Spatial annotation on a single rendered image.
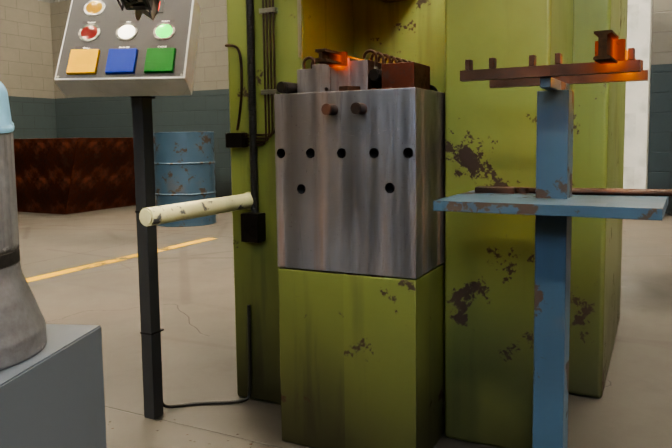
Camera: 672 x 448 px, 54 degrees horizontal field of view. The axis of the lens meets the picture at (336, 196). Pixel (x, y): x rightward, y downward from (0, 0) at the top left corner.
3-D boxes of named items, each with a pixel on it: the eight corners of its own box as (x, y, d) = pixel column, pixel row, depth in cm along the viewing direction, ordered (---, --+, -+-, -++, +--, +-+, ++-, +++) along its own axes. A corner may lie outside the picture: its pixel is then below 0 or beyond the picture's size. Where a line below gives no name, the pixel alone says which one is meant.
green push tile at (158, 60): (171, 71, 167) (175, 47, 170) (142, 71, 167) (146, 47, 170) (173, 75, 168) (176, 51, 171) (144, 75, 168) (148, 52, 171)
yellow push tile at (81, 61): (94, 72, 167) (98, 48, 171) (65, 72, 167) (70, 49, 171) (96, 76, 169) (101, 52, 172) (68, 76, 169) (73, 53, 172)
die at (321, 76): (367, 91, 161) (367, 56, 160) (297, 94, 170) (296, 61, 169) (423, 99, 198) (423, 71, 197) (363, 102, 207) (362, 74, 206)
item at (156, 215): (154, 228, 154) (153, 206, 154) (137, 227, 157) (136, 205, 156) (257, 209, 194) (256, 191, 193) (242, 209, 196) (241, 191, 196)
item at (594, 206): (662, 220, 108) (662, 208, 108) (432, 210, 127) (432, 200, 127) (668, 203, 134) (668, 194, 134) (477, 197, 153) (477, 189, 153)
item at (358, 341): (416, 472, 157) (416, 280, 153) (280, 441, 174) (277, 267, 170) (475, 390, 207) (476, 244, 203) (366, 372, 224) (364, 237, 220)
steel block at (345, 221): (416, 279, 153) (415, 87, 149) (277, 267, 170) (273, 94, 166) (476, 243, 203) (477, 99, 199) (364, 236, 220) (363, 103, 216)
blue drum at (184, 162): (191, 228, 598) (187, 131, 591) (142, 225, 625) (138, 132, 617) (229, 220, 651) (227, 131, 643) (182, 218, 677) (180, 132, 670)
